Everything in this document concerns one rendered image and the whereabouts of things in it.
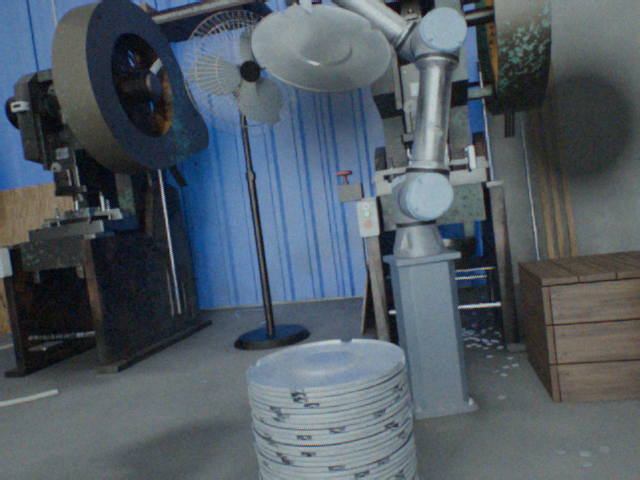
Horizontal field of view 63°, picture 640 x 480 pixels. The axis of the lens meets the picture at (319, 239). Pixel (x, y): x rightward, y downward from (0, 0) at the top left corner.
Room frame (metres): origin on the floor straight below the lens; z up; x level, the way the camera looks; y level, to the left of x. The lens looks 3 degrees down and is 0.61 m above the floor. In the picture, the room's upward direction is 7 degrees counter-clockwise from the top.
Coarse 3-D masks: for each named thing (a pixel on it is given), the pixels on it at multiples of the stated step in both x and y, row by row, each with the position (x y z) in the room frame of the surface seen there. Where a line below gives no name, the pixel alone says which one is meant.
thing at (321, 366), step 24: (264, 360) 1.03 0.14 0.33; (288, 360) 1.01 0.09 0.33; (312, 360) 0.96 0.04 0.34; (336, 360) 0.94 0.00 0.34; (360, 360) 0.94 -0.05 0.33; (384, 360) 0.93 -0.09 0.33; (264, 384) 0.88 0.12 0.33; (288, 384) 0.86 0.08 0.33; (312, 384) 0.84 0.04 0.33; (336, 384) 0.83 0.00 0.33
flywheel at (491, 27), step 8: (488, 0) 2.45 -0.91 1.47; (488, 24) 2.49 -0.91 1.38; (488, 32) 2.50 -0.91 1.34; (496, 32) 2.22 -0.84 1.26; (488, 40) 2.51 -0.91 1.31; (496, 40) 2.47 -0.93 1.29; (496, 48) 2.47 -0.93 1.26; (496, 56) 2.46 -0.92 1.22; (496, 64) 2.44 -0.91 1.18; (496, 72) 2.42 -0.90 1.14; (496, 80) 2.38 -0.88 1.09; (496, 88) 2.39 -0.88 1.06
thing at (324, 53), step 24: (264, 24) 1.14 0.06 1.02; (288, 24) 1.15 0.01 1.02; (312, 24) 1.16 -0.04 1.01; (336, 24) 1.17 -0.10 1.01; (360, 24) 1.18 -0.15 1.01; (264, 48) 1.09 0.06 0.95; (288, 48) 1.10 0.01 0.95; (312, 48) 1.10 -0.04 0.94; (336, 48) 1.11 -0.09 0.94; (360, 48) 1.12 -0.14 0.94; (384, 48) 1.13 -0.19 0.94; (288, 72) 1.05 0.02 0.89; (312, 72) 1.06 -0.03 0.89; (336, 72) 1.07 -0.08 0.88; (360, 72) 1.07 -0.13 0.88
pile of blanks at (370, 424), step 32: (384, 384) 0.84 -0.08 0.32; (256, 416) 0.90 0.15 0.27; (288, 416) 0.83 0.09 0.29; (320, 416) 0.81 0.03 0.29; (352, 416) 0.81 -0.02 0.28; (384, 416) 0.84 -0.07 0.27; (256, 448) 0.92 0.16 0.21; (288, 448) 0.82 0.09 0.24; (320, 448) 0.81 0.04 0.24; (352, 448) 0.81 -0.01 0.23; (384, 448) 0.83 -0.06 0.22
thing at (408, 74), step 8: (408, 64) 2.21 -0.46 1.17; (400, 72) 2.22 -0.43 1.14; (408, 72) 2.21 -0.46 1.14; (416, 72) 2.21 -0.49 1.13; (400, 80) 2.22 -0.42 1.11; (408, 80) 2.21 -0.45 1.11; (416, 80) 2.21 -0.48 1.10; (408, 88) 2.22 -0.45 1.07; (416, 88) 2.21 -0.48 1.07; (408, 96) 2.22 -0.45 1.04; (416, 96) 2.21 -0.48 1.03; (408, 104) 2.21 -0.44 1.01; (408, 112) 2.21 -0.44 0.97; (408, 120) 2.22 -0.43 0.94; (408, 128) 2.22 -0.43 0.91
